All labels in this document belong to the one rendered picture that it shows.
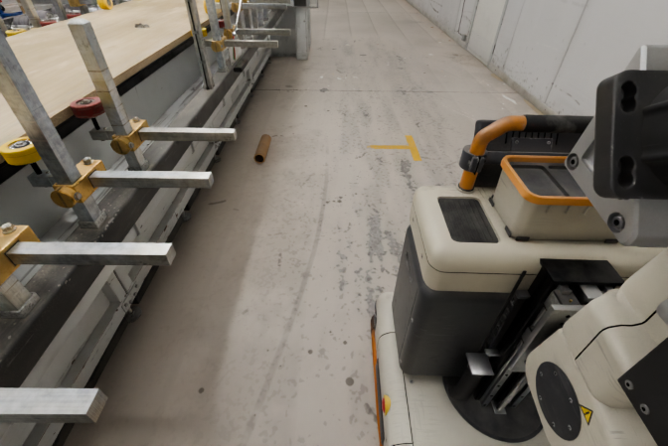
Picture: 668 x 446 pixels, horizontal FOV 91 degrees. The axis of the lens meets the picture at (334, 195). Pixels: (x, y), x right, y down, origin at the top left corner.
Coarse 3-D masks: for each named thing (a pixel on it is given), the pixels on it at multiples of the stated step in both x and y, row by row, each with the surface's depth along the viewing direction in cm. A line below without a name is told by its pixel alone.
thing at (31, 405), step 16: (0, 400) 41; (16, 400) 41; (32, 400) 41; (48, 400) 41; (64, 400) 41; (80, 400) 42; (96, 400) 42; (0, 416) 41; (16, 416) 41; (32, 416) 41; (48, 416) 41; (64, 416) 41; (80, 416) 41; (96, 416) 42
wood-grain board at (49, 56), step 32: (160, 0) 256; (32, 32) 166; (64, 32) 167; (96, 32) 168; (128, 32) 169; (160, 32) 170; (32, 64) 125; (64, 64) 125; (128, 64) 126; (0, 96) 99; (64, 96) 100; (96, 96) 105; (0, 128) 83; (0, 160) 75
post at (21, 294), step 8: (8, 280) 61; (16, 280) 62; (0, 288) 59; (8, 288) 61; (16, 288) 62; (24, 288) 64; (0, 296) 60; (8, 296) 61; (16, 296) 62; (24, 296) 64; (0, 304) 62; (8, 304) 62; (16, 304) 62
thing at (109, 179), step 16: (32, 176) 79; (48, 176) 80; (96, 176) 80; (112, 176) 80; (128, 176) 80; (144, 176) 80; (160, 176) 80; (176, 176) 80; (192, 176) 80; (208, 176) 80
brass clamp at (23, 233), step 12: (0, 228) 63; (24, 228) 63; (0, 240) 60; (12, 240) 61; (24, 240) 63; (36, 240) 65; (0, 252) 58; (0, 264) 58; (12, 264) 61; (0, 276) 58
